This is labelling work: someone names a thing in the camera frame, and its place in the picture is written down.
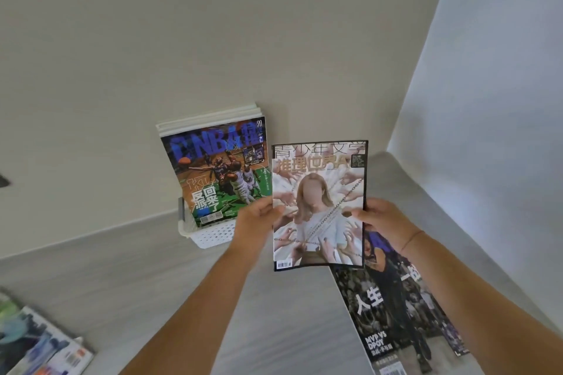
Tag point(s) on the basketball magazine with green court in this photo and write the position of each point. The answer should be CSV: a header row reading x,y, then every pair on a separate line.
x,y
215,172

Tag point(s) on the person's right hand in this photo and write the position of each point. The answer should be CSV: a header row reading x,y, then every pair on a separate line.
x,y
387,223

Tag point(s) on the person's right forearm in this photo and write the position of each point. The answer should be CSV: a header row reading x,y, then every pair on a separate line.
x,y
475,308

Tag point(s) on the green cover magazine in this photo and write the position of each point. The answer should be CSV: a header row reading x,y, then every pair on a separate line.
x,y
8,303

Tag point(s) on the person's right thumb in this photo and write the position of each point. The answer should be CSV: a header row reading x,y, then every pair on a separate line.
x,y
361,214

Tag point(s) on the white-edged magazine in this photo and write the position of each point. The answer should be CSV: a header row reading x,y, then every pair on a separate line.
x,y
211,123
206,117

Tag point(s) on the person's left thumb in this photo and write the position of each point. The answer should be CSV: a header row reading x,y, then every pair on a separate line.
x,y
275,213

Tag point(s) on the colourful blue cover magazine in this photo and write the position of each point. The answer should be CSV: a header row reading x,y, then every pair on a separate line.
x,y
39,344

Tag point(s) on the person's left hand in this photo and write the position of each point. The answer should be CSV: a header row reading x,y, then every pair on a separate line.
x,y
253,227

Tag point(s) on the dark crowd cover magazine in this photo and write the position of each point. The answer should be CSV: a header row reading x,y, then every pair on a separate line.
x,y
387,313

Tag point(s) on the magazine with reaching hands cover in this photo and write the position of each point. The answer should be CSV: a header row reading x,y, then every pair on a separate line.
x,y
319,207

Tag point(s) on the white perforated plastic basket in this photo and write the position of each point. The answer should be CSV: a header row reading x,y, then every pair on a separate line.
x,y
211,234

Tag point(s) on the purple cover magazine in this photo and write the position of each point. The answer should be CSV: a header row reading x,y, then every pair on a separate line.
x,y
455,337

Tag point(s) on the person's left forearm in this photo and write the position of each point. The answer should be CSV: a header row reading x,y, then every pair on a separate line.
x,y
198,317

